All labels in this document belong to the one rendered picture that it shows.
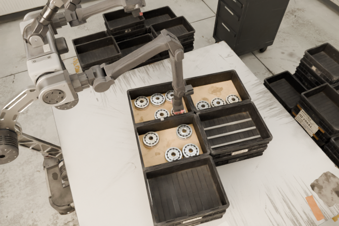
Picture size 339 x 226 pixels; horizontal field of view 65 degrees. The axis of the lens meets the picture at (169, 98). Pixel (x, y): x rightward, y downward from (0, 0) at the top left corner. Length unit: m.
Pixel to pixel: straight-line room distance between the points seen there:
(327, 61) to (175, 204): 2.13
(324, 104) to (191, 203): 1.56
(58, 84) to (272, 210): 1.36
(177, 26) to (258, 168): 1.82
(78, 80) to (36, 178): 1.70
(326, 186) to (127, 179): 1.22
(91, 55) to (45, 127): 0.88
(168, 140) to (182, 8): 2.84
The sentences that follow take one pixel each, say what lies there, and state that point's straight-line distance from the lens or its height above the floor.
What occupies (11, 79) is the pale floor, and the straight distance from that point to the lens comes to 3.66.
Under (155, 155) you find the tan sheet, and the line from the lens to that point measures 1.68.
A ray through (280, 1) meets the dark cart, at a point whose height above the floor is 0.76.
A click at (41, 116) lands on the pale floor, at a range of 3.14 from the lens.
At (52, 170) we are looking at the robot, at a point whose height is 0.24.
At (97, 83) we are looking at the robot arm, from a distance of 1.21.
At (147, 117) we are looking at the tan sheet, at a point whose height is 0.83.
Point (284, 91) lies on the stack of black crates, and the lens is 2.92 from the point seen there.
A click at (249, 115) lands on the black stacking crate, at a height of 0.83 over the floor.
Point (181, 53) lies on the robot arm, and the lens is 1.26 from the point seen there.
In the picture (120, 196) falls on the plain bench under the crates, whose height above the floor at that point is 0.70.
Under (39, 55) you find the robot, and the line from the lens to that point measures 1.32.
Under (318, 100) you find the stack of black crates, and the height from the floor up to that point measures 0.49.
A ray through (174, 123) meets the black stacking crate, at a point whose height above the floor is 0.87.
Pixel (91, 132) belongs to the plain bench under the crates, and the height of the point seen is 0.70.
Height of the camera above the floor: 2.33
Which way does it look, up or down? 52 degrees down
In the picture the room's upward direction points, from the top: straight up
